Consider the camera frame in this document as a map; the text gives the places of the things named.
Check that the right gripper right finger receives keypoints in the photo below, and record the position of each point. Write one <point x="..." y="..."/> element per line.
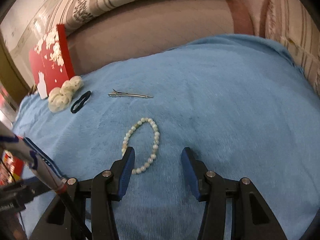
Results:
<point x="252" y="218"/>

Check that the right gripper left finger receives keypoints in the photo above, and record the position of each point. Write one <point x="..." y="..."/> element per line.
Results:
<point x="85" y="211"/>

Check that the red tray box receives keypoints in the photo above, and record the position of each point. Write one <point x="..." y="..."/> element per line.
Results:
<point x="11" y="168"/>

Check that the stained glass door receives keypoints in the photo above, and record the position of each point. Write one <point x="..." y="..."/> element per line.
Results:
<point x="8" y="107"/>

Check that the red box lid with cat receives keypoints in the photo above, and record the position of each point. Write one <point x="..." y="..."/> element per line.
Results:
<point x="50" y="61"/>

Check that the cream dotted scrunchie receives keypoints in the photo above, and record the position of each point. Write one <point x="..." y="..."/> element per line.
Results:
<point x="60" y="98"/>

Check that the silver hair clip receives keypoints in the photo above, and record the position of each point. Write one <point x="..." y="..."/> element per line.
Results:
<point x="116" y="94"/>

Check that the blue table cloth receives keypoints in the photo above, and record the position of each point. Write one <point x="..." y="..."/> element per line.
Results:
<point x="239" y="102"/>

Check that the striped chair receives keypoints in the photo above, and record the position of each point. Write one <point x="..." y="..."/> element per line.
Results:
<point x="285" y="21"/>

